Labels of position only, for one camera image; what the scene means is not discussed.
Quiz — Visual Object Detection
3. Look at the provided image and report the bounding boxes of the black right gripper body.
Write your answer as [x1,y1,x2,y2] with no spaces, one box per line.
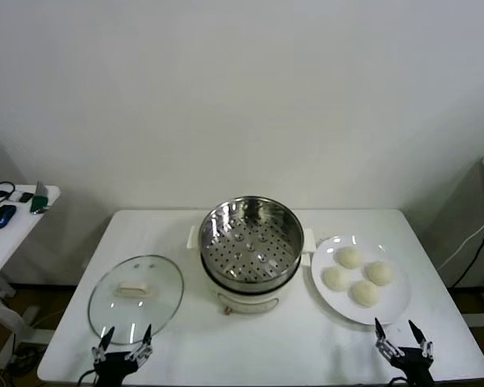
[389,345,435,387]

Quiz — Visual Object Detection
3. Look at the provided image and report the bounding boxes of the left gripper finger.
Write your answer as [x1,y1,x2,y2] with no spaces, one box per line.
[90,326,116,364]
[127,323,153,364]

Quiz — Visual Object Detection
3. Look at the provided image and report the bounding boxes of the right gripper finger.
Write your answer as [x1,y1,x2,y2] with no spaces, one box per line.
[407,319,435,360]
[373,317,404,358]

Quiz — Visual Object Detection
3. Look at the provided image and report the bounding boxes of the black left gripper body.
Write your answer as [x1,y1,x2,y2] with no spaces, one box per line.
[93,351,146,387]

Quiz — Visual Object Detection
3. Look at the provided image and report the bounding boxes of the white steamed baozi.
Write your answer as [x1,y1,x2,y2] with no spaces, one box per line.
[321,266,352,290]
[336,247,365,269]
[348,281,382,309]
[365,260,396,287]

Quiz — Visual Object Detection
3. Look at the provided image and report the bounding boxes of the glass lid with cream handle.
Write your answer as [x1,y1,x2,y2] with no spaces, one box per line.
[87,254,186,347]

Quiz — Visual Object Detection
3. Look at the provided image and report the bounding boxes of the stainless steel steamer basket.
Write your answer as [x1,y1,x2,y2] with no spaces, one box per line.
[187,195,315,293]

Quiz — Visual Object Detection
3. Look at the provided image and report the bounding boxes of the white round plate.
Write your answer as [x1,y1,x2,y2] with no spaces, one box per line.
[310,235,412,326]

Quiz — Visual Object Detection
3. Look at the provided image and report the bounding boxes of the cream electric cooking pot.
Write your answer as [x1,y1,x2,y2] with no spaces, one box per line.
[201,241,312,318]

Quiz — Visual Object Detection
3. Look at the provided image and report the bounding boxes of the white side table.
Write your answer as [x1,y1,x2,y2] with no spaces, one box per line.
[0,183,61,370]

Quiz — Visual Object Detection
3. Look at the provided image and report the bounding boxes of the green circuit board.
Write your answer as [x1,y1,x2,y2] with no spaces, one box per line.
[30,180,50,215]

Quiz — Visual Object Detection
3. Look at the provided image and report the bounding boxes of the blue computer mouse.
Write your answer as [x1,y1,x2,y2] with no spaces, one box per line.
[0,204,17,231]

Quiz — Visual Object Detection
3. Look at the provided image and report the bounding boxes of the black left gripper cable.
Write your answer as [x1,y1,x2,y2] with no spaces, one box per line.
[77,369,98,387]

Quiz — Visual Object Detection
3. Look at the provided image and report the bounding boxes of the dark floor cable bundle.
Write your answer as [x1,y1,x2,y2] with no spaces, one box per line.
[0,341,42,387]

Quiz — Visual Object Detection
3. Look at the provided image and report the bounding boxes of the black power cable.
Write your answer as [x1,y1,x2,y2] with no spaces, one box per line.
[447,211,484,289]

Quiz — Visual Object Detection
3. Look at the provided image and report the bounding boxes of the white power cable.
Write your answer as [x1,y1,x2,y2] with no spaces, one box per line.
[437,209,484,271]

